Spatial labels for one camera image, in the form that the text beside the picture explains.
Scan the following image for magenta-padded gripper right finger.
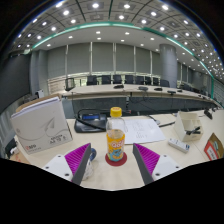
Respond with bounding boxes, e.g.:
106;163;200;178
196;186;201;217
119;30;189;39
132;142;183;186

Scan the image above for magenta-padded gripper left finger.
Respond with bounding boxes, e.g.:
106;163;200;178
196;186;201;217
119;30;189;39
42;142;93;187

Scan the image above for yellow-capped orange drink bottle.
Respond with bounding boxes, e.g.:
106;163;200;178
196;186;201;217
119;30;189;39
105;106;127;163

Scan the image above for white printed paper sheet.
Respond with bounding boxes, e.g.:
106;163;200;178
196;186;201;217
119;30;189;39
122;118;167;146

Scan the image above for white power strip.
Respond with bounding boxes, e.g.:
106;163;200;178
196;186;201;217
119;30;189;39
167;137;191;154

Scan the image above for flat round red coaster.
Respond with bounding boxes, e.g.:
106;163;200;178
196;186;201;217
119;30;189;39
104;151;129;167

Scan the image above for black desk microphone console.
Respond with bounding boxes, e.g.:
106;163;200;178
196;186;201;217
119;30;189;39
73;108;109;134

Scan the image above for white cardboard paper box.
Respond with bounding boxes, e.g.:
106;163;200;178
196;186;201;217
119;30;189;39
9;94;74;155

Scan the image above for white open desk organizer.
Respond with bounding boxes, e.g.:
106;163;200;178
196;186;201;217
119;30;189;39
173;110;205;142

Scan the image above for red-labelled brown cardboard box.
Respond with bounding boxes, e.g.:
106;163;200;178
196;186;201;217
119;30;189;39
203;132;224;162

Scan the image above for long curved conference desk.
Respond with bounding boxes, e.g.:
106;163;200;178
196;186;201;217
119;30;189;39
49;83;222;115

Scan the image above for black office chairs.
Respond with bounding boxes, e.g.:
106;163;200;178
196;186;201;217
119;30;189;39
64;74;172;92

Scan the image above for round ceiling lights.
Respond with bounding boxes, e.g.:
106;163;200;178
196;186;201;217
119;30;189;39
13;0;224;74

